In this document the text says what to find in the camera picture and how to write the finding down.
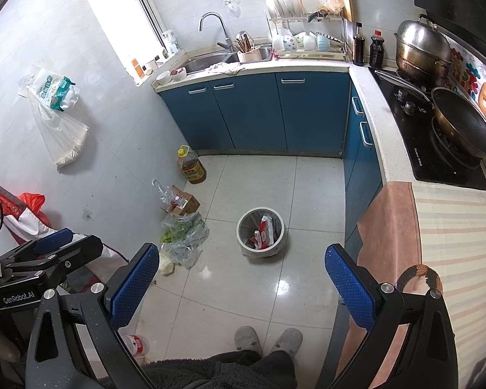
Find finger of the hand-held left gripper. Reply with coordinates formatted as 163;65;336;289
0;228;74;265
2;235;105;283

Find red and white bag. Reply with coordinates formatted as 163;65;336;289
0;191;51;246

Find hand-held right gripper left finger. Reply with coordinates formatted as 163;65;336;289
25;242;161;389

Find grey slipper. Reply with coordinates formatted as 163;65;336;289
272;328;304;360
234;326;263;353

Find striped pink table cover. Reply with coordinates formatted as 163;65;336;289
355;180;486;389

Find black wok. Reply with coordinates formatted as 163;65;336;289
375;69;486;159

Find black gas stove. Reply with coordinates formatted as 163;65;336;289
368;67;486;192

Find white trash bin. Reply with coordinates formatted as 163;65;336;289
237;207;285;258

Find window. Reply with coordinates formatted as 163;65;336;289
78;0;168;87

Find brown cardboard box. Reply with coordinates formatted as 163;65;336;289
168;185;202;217

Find white dish rag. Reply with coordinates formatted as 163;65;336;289
204;61;244;75

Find white bottle red label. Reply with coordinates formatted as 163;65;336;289
121;334;151;358

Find blue kitchen cabinets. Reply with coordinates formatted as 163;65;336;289
158;71;386;249

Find row of white plates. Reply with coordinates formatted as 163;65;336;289
265;0;309;19

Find paper towel pack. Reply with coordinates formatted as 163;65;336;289
28;65;82;111

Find tall dark sauce bottle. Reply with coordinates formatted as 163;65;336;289
353;22;366;67

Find beige chopstick holder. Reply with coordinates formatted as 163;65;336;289
236;30;262;64

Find white soap bottle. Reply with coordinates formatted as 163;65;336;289
161;29;181;56

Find hanging clear plastic bag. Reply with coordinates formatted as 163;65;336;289
18;74;90;171

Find red snack packet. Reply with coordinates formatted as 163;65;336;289
252;216;276;249

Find metal dish rack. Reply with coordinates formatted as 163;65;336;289
266;13;350;62

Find person's dark clothing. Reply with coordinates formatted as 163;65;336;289
141;349;299;389

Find yellow cooking oil bottle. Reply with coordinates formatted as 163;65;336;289
177;145;207;184

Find steel faucet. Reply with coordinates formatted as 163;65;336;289
198;12;236;52

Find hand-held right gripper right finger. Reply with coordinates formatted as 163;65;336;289
324;243;459;389

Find plastic bag of greens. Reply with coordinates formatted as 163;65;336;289
159;211;210;268

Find steel steamer pot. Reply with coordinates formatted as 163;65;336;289
394;14;455;88

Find steel sink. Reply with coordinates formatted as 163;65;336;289
184;50;273;75

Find short dark sauce bottle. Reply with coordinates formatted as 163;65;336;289
368;30;386;70

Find clear crumpled plastic bag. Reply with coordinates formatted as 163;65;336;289
151;179;179;212

